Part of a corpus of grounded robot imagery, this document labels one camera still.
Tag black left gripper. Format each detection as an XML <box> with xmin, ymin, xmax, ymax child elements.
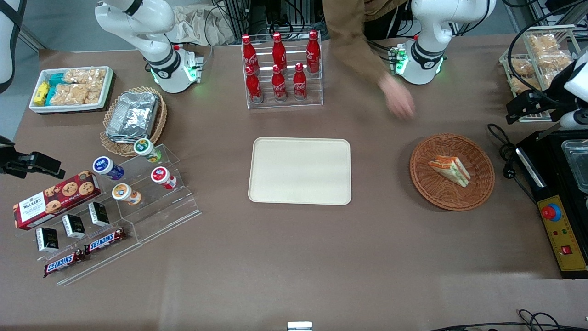
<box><xmin>506</xmin><ymin>60</ymin><xmax>576</xmax><ymax>125</ymax></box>

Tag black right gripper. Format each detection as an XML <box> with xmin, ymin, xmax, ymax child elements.
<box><xmin>0</xmin><ymin>136</ymin><xmax>66</xmax><ymax>180</ymax></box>

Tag forearm in brown sleeve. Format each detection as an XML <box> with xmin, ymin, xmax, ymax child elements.
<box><xmin>322</xmin><ymin>0</ymin><xmax>410</xmax><ymax>86</ymax></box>

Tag light wicker basket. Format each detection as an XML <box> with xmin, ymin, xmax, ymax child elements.
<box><xmin>100</xmin><ymin>86</ymin><xmax>168</xmax><ymax>157</ymax></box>

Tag wrapped triangle sandwich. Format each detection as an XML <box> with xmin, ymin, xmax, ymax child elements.
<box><xmin>428</xmin><ymin>156</ymin><xmax>471</xmax><ymax>188</ymax></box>

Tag round brown wicker basket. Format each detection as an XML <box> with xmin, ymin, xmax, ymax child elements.
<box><xmin>409</xmin><ymin>134</ymin><xmax>495</xmax><ymax>211</ymax></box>

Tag cream plastic tray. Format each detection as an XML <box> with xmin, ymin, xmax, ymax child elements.
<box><xmin>248</xmin><ymin>137</ymin><xmax>352</xmax><ymax>206</ymax></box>

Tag person's bare hand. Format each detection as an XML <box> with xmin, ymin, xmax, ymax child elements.
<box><xmin>378</xmin><ymin>73</ymin><xmax>417</xmax><ymax>120</ymax></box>

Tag clear bag of fried snacks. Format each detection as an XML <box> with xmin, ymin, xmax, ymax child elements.
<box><xmin>511</xmin><ymin>76</ymin><xmax>552</xmax><ymax>95</ymax></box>
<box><xmin>537</xmin><ymin>51</ymin><xmax>573</xmax><ymax>70</ymax></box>
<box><xmin>510</xmin><ymin>57</ymin><xmax>536</xmax><ymax>77</ymax></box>
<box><xmin>526</xmin><ymin>34</ymin><xmax>559</xmax><ymax>52</ymax></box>

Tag red Walkers cookie box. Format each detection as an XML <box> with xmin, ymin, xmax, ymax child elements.
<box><xmin>13</xmin><ymin>171</ymin><xmax>102</xmax><ymax>230</ymax></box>

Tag small black box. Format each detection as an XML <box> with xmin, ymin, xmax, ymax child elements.
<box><xmin>62</xmin><ymin>214</ymin><xmax>87</xmax><ymax>240</ymax></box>
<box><xmin>88</xmin><ymin>201</ymin><xmax>111</xmax><ymax>228</ymax></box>
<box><xmin>36</xmin><ymin>227</ymin><xmax>60</xmax><ymax>252</ymax></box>

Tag purple gum bottle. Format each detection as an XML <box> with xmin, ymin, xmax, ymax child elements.
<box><xmin>93</xmin><ymin>156</ymin><xmax>125</xmax><ymax>181</ymax></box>

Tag yellow snack pack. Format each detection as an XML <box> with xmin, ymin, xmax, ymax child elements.
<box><xmin>34</xmin><ymin>82</ymin><xmax>51</xmax><ymax>106</ymax></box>

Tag clear plastic container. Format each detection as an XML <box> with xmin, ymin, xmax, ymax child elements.
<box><xmin>561</xmin><ymin>139</ymin><xmax>588</xmax><ymax>194</ymax></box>

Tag black countertop appliance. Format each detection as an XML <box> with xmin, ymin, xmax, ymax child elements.
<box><xmin>515</xmin><ymin>130</ymin><xmax>588</xmax><ymax>280</ymax></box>

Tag clear bag of crackers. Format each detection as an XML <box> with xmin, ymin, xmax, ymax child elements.
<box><xmin>50</xmin><ymin>83</ymin><xmax>102</xmax><ymax>106</ymax></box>
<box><xmin>63</xmin><ymin>68</ymin><xmax>107</xmax><ymax>86</ymax></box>

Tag orange gum bottle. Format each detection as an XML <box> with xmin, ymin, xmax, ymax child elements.
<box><xmin>112</xmin><ymin>183</ymin><xmax>142</xmax><ymax>206</ymax></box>

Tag Snickers bar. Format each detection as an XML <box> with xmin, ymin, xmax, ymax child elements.
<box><xmin>84</xmin><ymin>228</ymin><xmax>127</xmax><ymax>255</ymax></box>
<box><xmin>44</xmin><ymin>249</ymin><xmax>87</xmax><ymax>278</ymax></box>

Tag red emergency stop button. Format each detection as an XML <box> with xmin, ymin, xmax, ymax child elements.
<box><xmin>541</xmin><ymin>203</ymin><xmax>562</xmax><ymax>223</ymax></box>

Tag white rectangular bin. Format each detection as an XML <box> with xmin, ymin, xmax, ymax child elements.
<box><xmin>28</xmin><ymin>66</ymin><xmax>114</xmax><ymax>114</ymax></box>

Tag stack of foil trays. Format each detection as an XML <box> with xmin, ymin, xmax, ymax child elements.
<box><xmin>105</xmin><ymin>91</ymin><xmax>160</xmax><ymax>144</ymax></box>

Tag green gum bottle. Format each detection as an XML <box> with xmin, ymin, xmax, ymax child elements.
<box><xmin>134</xmin><ymin>138</ymin><xmax>163</xmax><ymax>164</ymax></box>

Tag red gum bottle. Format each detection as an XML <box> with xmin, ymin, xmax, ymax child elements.
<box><xmin>151</xmin><ymin>166</ymin><xmax>178</xmax><ymax>190</ymax></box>

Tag clear acrylic stepped display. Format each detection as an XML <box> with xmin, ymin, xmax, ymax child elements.
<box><xmin>16</xmin><ymin>143</ymin><xmax>202</xmax><ymax>287</ymax></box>

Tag yellow control panel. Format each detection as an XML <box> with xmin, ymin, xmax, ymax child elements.
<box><xmin>537</xmin><ymin>195</ymin><xmax>588</xmax><ymax>273</ymax></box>

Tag crumpled beige bag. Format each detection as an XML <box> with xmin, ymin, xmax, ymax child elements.
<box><xmin>166</xmin><ymin>4</ymin><xmax>236</xmax><ymax>47</ymax></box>

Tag red cola bottle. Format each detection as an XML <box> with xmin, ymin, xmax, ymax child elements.
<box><xmin>306</xmin><ymin>30</ymin><xmax>321</xmax><ymax>74</ymax></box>
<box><xmin>272</xmin><ymin>32</ymin><xmax>288</xmax><ymax>70</ymax></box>
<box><xmin>245</xmin><ymin>66</ymin><xmax>264</xmax><ymax>104</ymax></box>
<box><xmin>242</xmin><ymin>34</ymin><xmax>260</xmax><ymax>75</ymax></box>
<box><xmin>293</xmin><ymin>63</ymin><xmax>308</xmax><ymax>101</ymax></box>
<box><xmin>271</xmin><ymin>64</ymin><xmax>288</xmax><ymax>102</ymax></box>

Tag clear acrylic bottle rack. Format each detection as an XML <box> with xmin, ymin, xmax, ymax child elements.
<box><xmin>242</xmin><ymin>30</ymin><xmax>324</xmax><ymax>110</ymax></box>

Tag black appliance power cable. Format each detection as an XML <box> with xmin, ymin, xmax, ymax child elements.
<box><xmin>487</xmin><ymin>123</ymin><xmax>539</xmax><ymax>204</ymax></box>

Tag white wire rack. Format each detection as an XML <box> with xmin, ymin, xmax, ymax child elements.
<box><xmin>499</xmin><ymin>25</ymin><xmax>582</xmax><ymax>123</ymax></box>

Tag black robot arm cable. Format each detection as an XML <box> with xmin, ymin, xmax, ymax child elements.
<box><xmin>507</xmin><ymin>0</ymin><xmax>588</xmax><ymax>107</ymax></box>

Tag black floor cables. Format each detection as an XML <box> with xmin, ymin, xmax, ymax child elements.
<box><xmin>427</xmin><ymin>309</ymin><xmax>588</xmax><ymax>331</ymax></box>

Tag background black cable bundle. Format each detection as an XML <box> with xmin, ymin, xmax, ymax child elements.
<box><xmin>204</xmin><ymin>0</ymin><xmax>328</xmax><ymax>41</ymax></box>

